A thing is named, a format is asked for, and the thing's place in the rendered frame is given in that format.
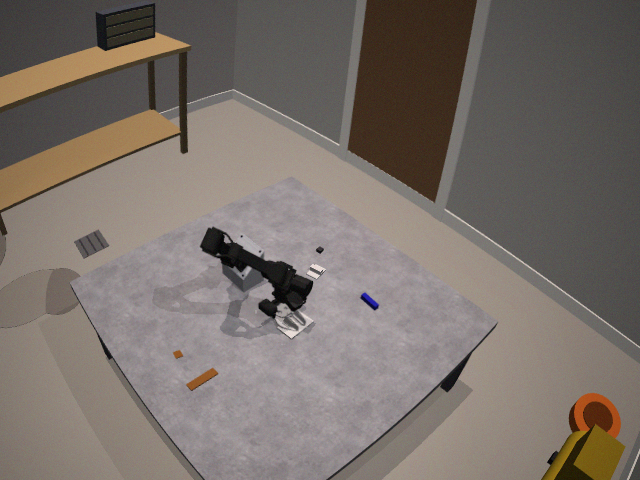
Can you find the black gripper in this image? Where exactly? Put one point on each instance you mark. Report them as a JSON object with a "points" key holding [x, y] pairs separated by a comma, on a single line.
{"points": [[270, 307]]}

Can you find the brown flat rectangular plate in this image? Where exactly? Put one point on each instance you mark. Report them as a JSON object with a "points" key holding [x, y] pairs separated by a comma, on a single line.
{"points": [[202, 379]]}

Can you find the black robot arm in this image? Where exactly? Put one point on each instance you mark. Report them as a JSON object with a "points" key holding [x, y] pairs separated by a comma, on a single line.
{"points": [[232, 254]]}

